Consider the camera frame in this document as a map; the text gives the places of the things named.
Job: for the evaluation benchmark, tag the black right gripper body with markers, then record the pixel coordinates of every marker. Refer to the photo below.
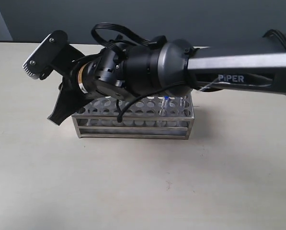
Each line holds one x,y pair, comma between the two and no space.
85,77

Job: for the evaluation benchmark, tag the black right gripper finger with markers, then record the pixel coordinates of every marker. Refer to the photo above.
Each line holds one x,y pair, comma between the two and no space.
69,101

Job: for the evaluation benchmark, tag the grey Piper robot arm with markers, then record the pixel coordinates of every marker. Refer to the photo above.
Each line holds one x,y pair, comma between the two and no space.
130,73

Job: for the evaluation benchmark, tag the steel test tube rack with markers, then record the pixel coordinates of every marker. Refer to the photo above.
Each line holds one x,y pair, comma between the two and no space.
98,119

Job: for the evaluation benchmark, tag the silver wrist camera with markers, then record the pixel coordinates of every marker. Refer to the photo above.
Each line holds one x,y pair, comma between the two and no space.
40,58

